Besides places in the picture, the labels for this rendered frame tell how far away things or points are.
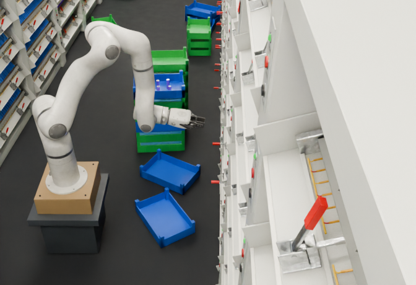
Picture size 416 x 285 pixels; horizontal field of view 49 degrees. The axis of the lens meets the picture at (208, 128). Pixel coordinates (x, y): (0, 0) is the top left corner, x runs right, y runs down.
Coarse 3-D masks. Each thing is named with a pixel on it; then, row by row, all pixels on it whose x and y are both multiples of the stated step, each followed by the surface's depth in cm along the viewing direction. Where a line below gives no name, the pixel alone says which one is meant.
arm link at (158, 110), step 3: (156, 105) 212; (135, 108) 208; (156, 108) 210; (159, 108) 210; (162, 108) 211; (135, 111) 208; (156, 111) 209; (159, 111) 210; (162, 111) 210; (135, 114) 209; (156, 114) 209; (159, 114) 209; (135, 117) 210; (156, 117) 209; (159, 117) 210; (156, 120) 210; (159, 120) 210; (159, 123) 213
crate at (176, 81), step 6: (180, 72) 278; (156, 78) 280; (162, 78) 280; (168, 78) 281; (174, 78) 281; (180, 78) 280; (156, 84) 278; (162, 84) 278; (174, 84) 279; (180, 84) 279; (156, 90) 263; (162, 90) 263; (168, 90) 263; (174, 90) 264; (180, 90) 264; (156, 96) 265; (162, 96) 265; (168, 96) 266; (174, 96) 266; (180, 96) 267
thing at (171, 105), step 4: (184, 100) 269; (156, 104) 268; (160, 104) 268; (164, 104) 269; (168, 104) 269; (172, 104) 269; (176, 104) 270; (180, 104) 270; (184, 104) 270; (168, 108) 271; (180, 108) 272; (184, 108) 272
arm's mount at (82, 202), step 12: (48, 168) 217; (84, 168) 217; (96, 168) 217; (96, 180) 216; (48, 192) 205; (84, 192) 205; (96, 192) 216; (36, 204) 203; (48, 204) 203; (60, 204) 203; (72, 204) 204; (84, 204) 204
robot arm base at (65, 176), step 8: (72, 152) 199; (48, 160) 198; (56, 160) 195; (64, 160) 197; (72, 160) 201; (56, 168) 198; (64, 168) 199; (72, 168) 202; (80, 168) 216; (48, 176) 211; (56, 176) 202; (64, 176) 202; (72, 176) 204; (80, 176) 211; (48, 184) 207; (56, 184) 206; (64, 184) 204; (72, 184) 206; (80, 184) 207; (56, 192) 203; (64, 192) 203; (72, 192) 204
